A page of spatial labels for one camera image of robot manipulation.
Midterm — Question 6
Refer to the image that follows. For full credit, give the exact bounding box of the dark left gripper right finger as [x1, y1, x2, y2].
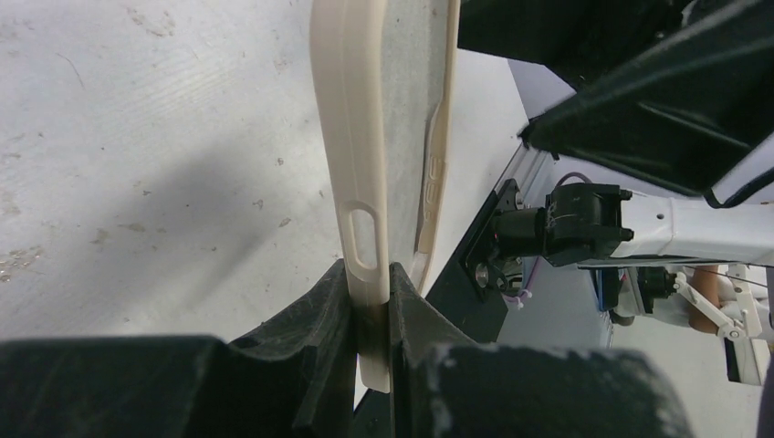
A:
[389, 263, 693, 437]

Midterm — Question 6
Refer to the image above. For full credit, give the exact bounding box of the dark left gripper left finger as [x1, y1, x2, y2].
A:
[1, 261, 356, 437]

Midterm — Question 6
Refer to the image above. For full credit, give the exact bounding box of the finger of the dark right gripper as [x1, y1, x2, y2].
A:
[519, 0, 774, 198]

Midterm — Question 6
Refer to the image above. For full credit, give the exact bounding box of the cream phone case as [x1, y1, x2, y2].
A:
[309, 1, 461, 393]

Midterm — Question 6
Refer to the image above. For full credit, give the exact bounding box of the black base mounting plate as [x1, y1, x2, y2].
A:
[426, 179, 518, 343]

